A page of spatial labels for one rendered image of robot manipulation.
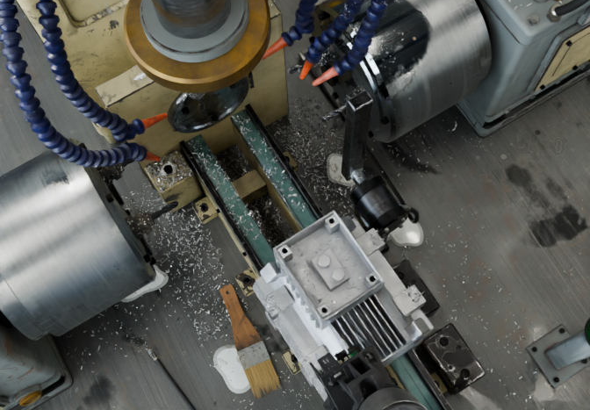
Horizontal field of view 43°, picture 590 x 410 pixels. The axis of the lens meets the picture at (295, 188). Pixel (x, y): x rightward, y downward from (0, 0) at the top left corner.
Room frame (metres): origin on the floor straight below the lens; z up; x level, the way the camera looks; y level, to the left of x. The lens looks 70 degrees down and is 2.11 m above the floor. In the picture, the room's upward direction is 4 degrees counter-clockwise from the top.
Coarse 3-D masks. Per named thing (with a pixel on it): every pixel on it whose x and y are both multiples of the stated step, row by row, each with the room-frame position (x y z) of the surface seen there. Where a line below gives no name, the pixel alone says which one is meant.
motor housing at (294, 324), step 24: (384, 264) 0.26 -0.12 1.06; (264, 288) 0.24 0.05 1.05; (288, 288) 0.23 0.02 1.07; (384, 288) 0.22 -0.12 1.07; (288, 312) 0.20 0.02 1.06; (360, 312) 0.19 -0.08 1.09; (384, 312) 0.19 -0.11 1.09; (288, 336) 0.17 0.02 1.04; (312, 336) 0.17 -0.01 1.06; (336, 336) 0.16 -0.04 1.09; (384, 336) 0.15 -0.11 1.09; (408, 336) 0.15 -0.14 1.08; (384, 360) 0.12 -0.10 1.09
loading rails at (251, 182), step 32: (256, 128) 0.56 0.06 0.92; (192, 160) 0.50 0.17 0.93; (256, 160) 0.50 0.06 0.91; (288, 160) 0.53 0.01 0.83; (256, 192) 0.47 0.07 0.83; (288, 192) 0.43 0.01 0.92; (224, 224) 0.42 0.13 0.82; (256, 224) 0.38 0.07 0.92; (256, 256) 0.33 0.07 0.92; (288, 352) 0.18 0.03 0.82; (416, 384) 0.10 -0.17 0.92
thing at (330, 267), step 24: (336, 216) 0.31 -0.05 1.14; (288, 240) 0.28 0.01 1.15; (312, 240) 0.29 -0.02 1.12; (336, 240) 0.29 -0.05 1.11; (288, 264) 0.26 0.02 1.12; (312, 264) 0.25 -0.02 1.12; (336, 264) 0.25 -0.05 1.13; (312, 288) 0.22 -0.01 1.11; (336, 288) 0.22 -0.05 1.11; (360, 288) 0.22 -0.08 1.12; (312, 312) 0.19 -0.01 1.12; (336, 312) 0.18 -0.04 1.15
